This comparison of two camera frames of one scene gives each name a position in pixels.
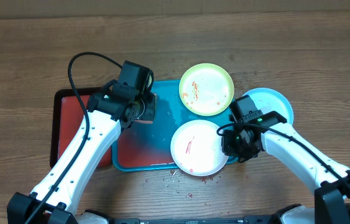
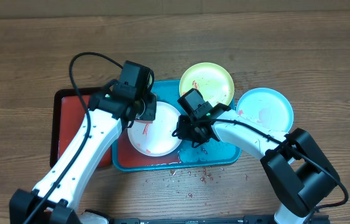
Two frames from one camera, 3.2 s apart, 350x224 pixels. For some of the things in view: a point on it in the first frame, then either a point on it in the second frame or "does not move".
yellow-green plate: (206, 89) does not move
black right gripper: (232, 150) to (186, 135)
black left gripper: (147, 98) does not move
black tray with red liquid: (66, 113) does not move
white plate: (196, 148) to (158, 137)
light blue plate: (267, 99) does not move
